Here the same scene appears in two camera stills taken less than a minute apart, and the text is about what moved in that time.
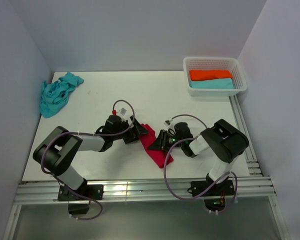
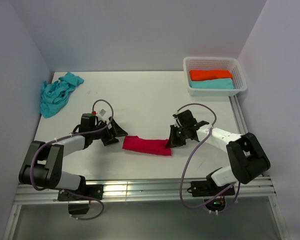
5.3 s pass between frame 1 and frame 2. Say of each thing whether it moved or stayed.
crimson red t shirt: moved
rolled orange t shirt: stayed
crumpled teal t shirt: stayed
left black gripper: moved
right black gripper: moved
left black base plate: stayed
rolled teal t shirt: stayed
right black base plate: stayed
